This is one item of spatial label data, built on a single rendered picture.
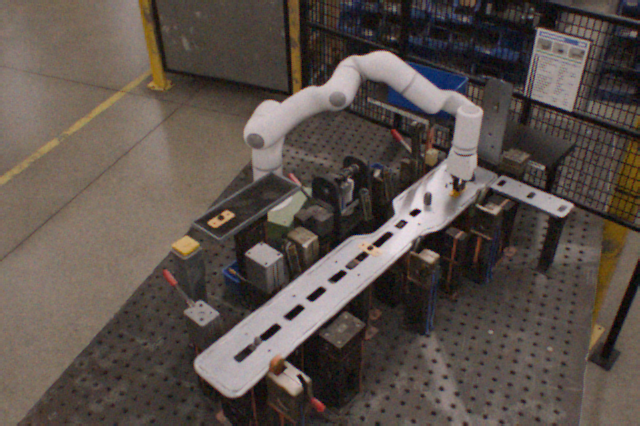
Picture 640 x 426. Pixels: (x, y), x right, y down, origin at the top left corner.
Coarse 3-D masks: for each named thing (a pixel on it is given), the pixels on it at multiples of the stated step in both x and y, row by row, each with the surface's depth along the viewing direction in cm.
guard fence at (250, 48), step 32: (160, 0) 474; (192, 0) 463; (224, 0) 452; (256, 0) 443; (288, 0) 430; (160, 32) 491; (192, 32) 479; (224, 32) 468; (256, 32) 459; (288, 32) 447; (160, 64) 509; (192, 64) 498; (224, 64) 487; (256, 64) 476; (288, 64) 463
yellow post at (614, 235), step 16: (624, 160) 256; (624, 176) 259; (624, 192) 262; (608, 208) 271; (608, 224) 274; (608, 240) 278; (624, 240) 278; (608, 256) 282; (608, 272) 286; (592, 320) 306; (592, 336) 316
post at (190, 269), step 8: (200, 248) 199; (176, 256) 198; (184, 256) 196; (192, 256) 197; (200, 256) 200; (176, 264) 201; (184, 264) 197; (192, 264) 199; (200, 264) 201; (176, 272) 204; (184, 272) 200; (192, 272) 200; (200, 272) 203; (184, 280) 203; (192, 280) 202; (200, 280) 206; (184, 288) 207; (192, 288) 204; (200, 288) 207; (192, 296) 206; (200, 296) 209; (184, 304) 214; (208, 304) 214; (192, 344) 226
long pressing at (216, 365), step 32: (416, 192) 243; (448, 192) 243; (416, 224) 229; (352, 256) 216; (384, 256) 216; (288, 288) 204; (352, 288) 204; (256, 320) 195; (320, 320) 195; (224, 352) 185; (256, 352) 185; (288, 352) 186; (224, 384) 177
